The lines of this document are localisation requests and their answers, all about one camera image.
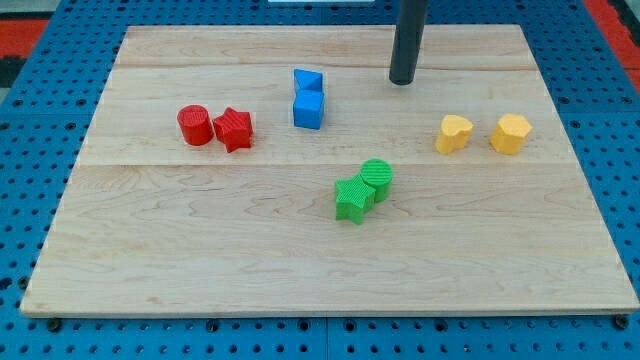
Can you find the green star block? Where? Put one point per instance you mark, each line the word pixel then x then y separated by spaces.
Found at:
pixel 353 199

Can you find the green cylinder block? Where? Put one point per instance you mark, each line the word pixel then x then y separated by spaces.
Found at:
pixel 377 174

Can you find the wooden board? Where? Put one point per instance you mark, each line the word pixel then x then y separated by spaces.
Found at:
pixel 152 227

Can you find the blue cube block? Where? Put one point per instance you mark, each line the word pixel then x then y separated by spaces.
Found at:
pixel 308 109

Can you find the red star block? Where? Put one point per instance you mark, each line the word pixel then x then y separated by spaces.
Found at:
pixel 234 129

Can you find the blue triangle block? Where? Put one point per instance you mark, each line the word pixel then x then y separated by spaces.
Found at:
pixel 308 80

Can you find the red cylinder block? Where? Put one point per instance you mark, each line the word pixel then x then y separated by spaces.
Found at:
pixel 195 125

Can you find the yellow heart block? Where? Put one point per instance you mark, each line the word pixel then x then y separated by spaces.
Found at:
pixel 454 133

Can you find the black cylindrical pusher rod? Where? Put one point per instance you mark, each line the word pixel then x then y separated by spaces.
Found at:
pixel 409 30

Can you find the yellow hexagon block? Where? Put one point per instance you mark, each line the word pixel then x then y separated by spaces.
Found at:
pixel 510 134

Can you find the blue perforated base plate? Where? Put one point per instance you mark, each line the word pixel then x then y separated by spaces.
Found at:
pixel 48 109

